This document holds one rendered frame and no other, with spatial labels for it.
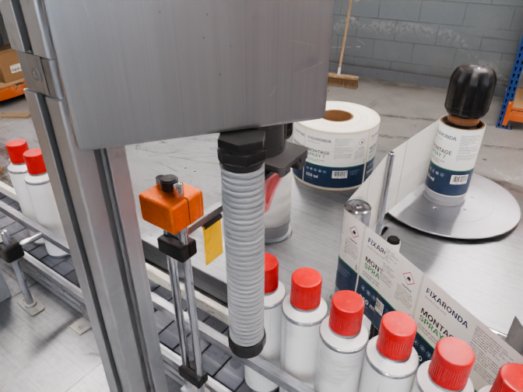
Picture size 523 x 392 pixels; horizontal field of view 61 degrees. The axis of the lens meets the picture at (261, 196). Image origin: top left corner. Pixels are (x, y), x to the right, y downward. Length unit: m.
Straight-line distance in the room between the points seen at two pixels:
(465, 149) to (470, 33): 3.87
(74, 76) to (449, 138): 0.79
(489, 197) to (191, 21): 0.91
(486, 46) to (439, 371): 4.46
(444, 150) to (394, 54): 4.02
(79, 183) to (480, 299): 0.66
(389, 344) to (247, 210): 0.21
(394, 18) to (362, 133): 3.95
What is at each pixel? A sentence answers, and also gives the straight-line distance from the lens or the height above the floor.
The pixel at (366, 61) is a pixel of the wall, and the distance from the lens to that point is 5.06.
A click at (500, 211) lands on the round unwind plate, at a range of 1.06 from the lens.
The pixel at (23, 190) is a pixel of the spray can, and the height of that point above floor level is 1.00.
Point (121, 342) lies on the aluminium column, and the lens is 0.45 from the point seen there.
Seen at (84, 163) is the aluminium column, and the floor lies 1.26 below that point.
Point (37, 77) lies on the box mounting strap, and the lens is 0.34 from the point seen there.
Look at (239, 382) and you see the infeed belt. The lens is 0.65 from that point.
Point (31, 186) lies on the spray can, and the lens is 0.83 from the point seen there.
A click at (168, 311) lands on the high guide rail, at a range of 0.63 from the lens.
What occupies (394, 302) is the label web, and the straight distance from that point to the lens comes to 0.61.
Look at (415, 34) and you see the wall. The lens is 4.88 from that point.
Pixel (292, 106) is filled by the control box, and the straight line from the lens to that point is 0.31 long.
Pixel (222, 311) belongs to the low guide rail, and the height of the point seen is 0.92.
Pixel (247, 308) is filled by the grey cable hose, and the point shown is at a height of 1.14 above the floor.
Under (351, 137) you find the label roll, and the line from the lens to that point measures 0.99.
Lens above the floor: 1.41
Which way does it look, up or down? 32 degrees down
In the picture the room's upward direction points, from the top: straight up
